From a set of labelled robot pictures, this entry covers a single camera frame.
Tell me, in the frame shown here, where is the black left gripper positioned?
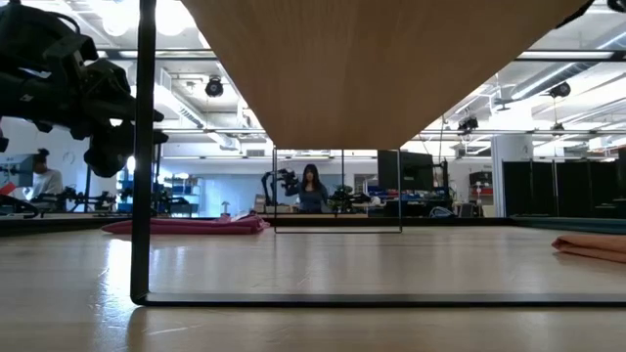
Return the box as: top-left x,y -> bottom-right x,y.
0,1 -> 170,180

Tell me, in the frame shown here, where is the wooden shelf with black legs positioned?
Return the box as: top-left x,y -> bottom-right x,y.
128,0 -> 626,309

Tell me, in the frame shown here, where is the person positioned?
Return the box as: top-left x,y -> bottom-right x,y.
285,162 -> 331,215
28,148 -> 66,200

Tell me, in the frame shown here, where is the purple folded cloth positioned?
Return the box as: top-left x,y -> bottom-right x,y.
100,213 -> 272,237

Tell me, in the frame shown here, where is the black monitor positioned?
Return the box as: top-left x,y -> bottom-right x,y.
376,149 -> 436,193

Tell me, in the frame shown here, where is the orange folded cloth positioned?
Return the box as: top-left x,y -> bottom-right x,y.
551,234 -> 626,265

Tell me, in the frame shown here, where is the black aluminium table frame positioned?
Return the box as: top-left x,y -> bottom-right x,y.
0,214 -> 626,240

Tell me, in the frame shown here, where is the black partition wall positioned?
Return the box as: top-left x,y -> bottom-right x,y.
502,148 -> 626,220

